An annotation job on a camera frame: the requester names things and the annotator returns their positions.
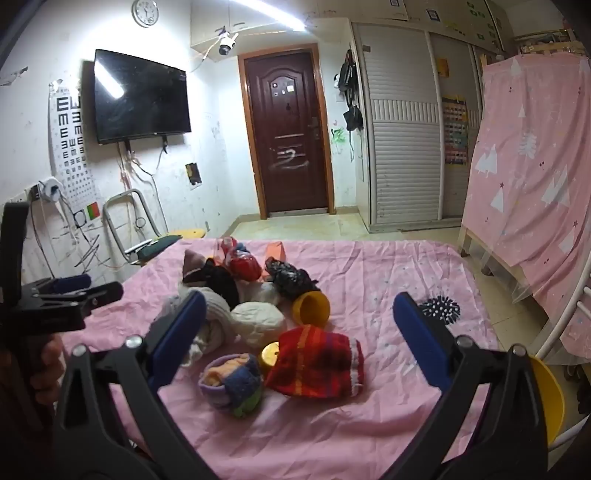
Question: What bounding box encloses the red snack packet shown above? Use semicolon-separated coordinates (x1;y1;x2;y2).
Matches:
221;237;262;281

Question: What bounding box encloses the eye chart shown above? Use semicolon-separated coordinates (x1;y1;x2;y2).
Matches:
48;90;101;228

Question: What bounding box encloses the small white sock ball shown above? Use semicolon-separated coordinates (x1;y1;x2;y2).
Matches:
238;281;283;306

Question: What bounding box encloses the black sock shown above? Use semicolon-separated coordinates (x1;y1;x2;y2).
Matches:
204;258;241;303

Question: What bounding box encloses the yellow plastic basin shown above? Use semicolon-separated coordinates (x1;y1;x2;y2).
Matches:
529;355;567;452

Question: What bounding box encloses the person's left hand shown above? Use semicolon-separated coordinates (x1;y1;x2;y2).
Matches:
34;335;66;407

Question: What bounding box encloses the dark green cushion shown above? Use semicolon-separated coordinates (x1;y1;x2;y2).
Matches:
133;234;184;267

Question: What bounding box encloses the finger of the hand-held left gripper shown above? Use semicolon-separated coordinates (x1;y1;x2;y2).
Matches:
21;274;124;332
0;202;30;301

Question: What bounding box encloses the white charger device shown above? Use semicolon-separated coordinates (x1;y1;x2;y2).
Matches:
39;178;66;204

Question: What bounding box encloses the round white sock ball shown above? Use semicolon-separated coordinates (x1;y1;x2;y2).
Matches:
230;301;287;350

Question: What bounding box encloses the red plaid sock ball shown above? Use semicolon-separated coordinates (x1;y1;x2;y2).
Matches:
265;324;365;398

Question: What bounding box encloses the colourful grid poster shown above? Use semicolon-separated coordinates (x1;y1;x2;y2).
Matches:
441;95;470;166

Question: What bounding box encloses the brown door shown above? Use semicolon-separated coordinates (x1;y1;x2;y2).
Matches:
237;44;336;220

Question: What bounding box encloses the pink bedsheet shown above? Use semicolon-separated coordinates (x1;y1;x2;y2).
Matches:
60;237;502;480

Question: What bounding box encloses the white security camera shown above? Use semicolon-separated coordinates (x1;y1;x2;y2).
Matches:
216;30;240;57

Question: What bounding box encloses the yellow plastic cup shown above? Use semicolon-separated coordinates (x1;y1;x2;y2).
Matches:
291;290;331;329

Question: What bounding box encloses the shiny yellow lid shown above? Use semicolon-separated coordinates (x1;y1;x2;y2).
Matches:
260;342;282;376

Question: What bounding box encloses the pink tree-print curtain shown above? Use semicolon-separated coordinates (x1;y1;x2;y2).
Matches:
461;52;591;365

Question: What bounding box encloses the loose white sock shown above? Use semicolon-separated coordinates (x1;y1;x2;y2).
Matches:
159;286;232;367

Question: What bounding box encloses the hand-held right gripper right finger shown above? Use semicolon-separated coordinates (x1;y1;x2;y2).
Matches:
383;292;550;480

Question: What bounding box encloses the metal folding chair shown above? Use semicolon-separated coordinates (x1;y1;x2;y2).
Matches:
102;188;170;267

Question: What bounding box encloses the small black hanging bag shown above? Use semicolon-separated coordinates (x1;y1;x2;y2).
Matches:
344;105;365;133

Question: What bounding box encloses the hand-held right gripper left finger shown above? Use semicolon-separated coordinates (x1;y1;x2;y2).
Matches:
53;290;218;480

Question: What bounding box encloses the wooden bed frame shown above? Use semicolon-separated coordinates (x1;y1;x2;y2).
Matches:
457;225;534;303

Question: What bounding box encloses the wall clock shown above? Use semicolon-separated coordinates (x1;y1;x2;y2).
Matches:
131;0;160;27

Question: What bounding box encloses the black wall television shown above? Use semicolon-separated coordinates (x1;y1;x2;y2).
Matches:
93;48;192;146

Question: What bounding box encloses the black cloth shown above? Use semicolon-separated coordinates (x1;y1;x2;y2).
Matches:
264;258;320;299

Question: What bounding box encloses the white slatted wardrobe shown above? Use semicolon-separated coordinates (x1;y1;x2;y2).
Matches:
351;21;485;233

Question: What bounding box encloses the large black hanging bag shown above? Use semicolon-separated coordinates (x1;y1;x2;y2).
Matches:
336;48;361;105

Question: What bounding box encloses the white metal rail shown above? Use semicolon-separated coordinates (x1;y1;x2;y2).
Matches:
531;284;591;370

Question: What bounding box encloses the purple multicolour sock ball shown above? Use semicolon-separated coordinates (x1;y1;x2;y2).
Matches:
198;353;265;419

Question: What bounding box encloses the maroon pointed sock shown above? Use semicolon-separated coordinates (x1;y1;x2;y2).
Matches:
182;249;209;284

